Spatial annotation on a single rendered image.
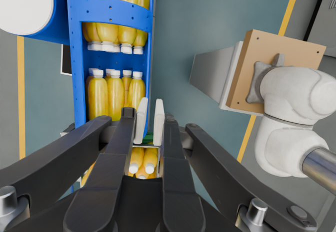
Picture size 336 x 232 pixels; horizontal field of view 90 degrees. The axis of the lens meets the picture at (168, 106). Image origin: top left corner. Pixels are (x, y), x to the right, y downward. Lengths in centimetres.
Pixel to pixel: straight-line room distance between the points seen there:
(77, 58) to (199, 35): 140
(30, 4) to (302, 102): 100
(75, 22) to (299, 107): 72
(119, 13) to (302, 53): 75
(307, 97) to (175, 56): 135
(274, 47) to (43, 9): 93
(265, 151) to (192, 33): 138
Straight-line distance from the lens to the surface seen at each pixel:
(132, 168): 81
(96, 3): 59
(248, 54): 81
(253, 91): 81
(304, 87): 64
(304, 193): 310
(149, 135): 97
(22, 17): 92
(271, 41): 86
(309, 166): 65
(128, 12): 59
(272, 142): 69
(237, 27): 197
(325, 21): 216
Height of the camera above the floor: 177
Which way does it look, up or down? 75 degrees down
